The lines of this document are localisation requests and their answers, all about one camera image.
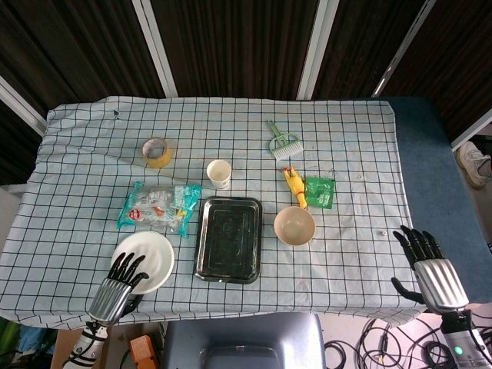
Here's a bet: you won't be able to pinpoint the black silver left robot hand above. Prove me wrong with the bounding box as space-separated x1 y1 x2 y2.
87 251 150 327

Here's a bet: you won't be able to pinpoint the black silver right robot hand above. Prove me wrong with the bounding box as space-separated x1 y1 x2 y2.
391 224 470 313

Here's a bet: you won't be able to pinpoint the white round plate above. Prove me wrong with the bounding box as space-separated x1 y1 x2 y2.
111 231 176 296

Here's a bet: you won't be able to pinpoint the beige bowl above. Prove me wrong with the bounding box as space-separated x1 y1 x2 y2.
273 206 317 247

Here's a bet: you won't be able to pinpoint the white paper cup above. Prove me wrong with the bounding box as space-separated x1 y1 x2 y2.
206 159 233 191

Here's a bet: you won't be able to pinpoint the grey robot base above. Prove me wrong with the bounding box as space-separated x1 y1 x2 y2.
161 313 327 369

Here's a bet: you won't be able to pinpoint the rectangular metal tray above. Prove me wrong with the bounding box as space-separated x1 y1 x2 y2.
194 195 264 285

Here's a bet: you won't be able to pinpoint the brown cardboard box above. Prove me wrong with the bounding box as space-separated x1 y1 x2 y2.
49 326 112 369

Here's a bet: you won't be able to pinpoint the orange box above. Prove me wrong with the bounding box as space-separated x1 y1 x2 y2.
128 334 158 369

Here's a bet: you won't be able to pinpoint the blue fabric bundle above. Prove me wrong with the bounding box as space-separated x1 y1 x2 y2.
17 326 58 354

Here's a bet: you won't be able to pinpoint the teal clear snack bag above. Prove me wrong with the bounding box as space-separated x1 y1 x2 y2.
116 181 203 239

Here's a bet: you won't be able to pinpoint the blue felt table cover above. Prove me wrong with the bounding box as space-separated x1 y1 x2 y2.
384 95 492 304

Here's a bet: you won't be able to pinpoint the white sneaker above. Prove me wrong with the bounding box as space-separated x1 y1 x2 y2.
456 141 492 189

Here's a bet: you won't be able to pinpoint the yellow packing tape roll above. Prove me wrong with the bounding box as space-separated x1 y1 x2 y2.
141 136 173 169

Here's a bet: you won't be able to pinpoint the green sachet packet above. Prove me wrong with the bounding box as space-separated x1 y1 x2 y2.
304 175 337 210

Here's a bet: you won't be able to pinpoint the white black checkered tablecloth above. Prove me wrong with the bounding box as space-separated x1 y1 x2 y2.
0 95 431 331

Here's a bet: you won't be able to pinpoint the yellow rubber chicken toy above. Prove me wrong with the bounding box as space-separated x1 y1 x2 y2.
283 166 309 211

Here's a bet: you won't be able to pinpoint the green hand brush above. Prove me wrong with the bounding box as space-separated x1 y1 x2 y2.
267 119 303 161

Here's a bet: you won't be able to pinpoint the black floor cables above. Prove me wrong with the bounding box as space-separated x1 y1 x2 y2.
324 311 492 369

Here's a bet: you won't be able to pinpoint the white partition frame post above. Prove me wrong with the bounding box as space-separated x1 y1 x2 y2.
371 0 439 97
298 0 339 100
0 75 47 136
451 115 492 151
132 0 178 98

